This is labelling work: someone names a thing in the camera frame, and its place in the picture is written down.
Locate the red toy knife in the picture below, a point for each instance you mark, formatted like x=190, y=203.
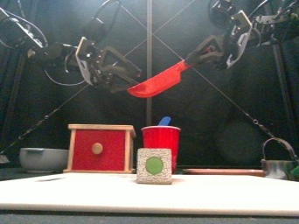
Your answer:
x=159, y=81

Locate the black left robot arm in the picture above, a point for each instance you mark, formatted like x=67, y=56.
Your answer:
x=54, y=52

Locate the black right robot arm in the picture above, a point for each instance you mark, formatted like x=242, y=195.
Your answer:
x=286, y=26

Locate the diagonal brace rod with turnbuckle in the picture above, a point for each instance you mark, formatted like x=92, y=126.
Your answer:
x=234, y=102

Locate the thin diagonal brace rod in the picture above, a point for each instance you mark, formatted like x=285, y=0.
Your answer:
x=58, y=107

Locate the red plastic cup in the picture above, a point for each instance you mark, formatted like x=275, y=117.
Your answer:
x=162, y=140

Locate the red wooden box with knob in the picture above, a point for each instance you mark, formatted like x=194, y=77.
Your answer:
x=108, y=151

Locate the grey bowl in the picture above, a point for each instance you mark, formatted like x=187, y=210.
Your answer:
x=43, y=160

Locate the brown tray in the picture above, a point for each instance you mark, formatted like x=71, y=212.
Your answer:
x=222, y=172

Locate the small white wedge object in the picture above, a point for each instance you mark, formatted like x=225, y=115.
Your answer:
x=3, y=159

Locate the white plastic cutting board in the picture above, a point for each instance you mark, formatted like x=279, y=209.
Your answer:
x=194, y=195

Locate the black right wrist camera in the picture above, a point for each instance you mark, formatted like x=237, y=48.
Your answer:
x=222, y=11

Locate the vertical metal frame pole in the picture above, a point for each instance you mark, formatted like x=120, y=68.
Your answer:
x=148, y=122

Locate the black frame post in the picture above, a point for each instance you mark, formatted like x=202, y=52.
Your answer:
x=285, y=110

